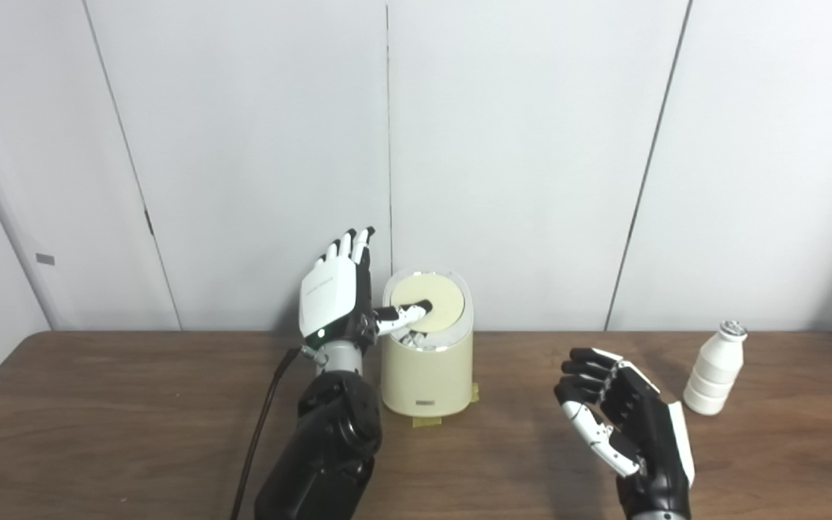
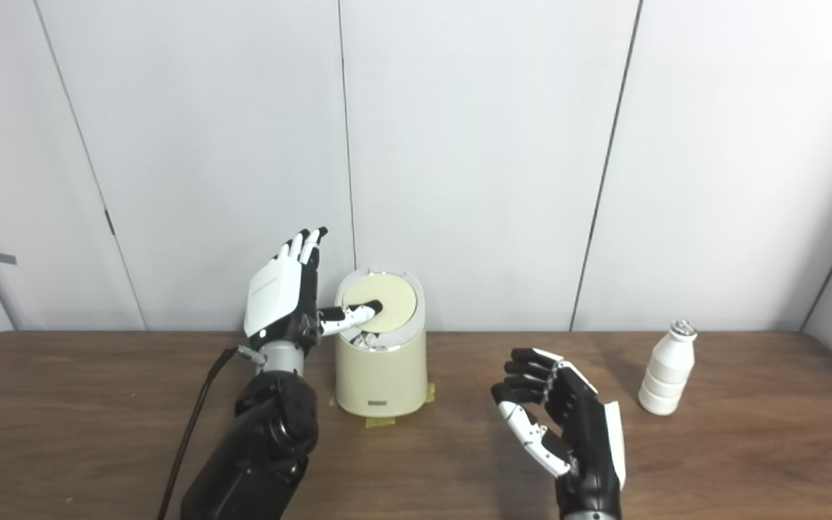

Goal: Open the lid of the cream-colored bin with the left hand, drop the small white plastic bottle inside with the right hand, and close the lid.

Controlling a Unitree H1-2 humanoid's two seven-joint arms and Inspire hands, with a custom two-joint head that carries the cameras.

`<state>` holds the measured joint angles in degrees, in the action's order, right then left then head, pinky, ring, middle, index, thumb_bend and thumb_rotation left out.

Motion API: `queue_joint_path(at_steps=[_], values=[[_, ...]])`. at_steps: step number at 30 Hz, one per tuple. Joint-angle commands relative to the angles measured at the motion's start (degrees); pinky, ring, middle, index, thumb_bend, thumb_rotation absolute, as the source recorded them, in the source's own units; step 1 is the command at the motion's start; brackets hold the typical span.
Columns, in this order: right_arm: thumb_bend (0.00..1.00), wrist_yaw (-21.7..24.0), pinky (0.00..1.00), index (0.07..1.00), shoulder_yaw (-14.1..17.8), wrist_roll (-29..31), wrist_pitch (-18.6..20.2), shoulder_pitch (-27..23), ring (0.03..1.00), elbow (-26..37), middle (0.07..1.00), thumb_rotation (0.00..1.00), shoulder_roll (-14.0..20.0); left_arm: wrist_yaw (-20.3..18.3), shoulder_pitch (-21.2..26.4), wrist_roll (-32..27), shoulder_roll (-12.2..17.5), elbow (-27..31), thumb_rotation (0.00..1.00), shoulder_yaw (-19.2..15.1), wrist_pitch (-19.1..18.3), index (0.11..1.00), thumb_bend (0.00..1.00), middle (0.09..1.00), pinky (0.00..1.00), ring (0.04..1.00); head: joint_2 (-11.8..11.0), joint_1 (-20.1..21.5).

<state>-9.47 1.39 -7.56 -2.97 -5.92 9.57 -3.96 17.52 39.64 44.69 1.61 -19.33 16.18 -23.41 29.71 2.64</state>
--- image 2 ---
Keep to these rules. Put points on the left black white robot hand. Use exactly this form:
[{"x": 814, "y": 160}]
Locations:
[{"x": 271, "y": 296}]

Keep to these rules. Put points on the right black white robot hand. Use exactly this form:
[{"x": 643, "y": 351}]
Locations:
[{"x": 586, "y": 440}]

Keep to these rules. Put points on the small white plastic bottle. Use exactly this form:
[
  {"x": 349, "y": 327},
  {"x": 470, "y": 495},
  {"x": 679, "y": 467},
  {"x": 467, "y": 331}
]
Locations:
[{"x": 664, "y": 374}]

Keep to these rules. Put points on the cream round bin lid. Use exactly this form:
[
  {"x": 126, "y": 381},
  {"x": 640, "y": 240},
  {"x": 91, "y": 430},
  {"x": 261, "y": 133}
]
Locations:
[{"x": 398, "y": 300}]

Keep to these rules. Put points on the cream-colored bin body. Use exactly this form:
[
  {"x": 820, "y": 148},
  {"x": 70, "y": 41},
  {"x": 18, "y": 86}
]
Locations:
[{"x": 380, "y": 379}]

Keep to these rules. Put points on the wide yellow tape piece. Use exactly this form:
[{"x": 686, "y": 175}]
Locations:
[{"x": 380, "y": 422}]

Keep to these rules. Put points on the black wall panel hinge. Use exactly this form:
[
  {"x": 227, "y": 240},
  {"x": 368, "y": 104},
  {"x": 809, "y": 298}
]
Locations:
[{"x": 109, "y": 222}]

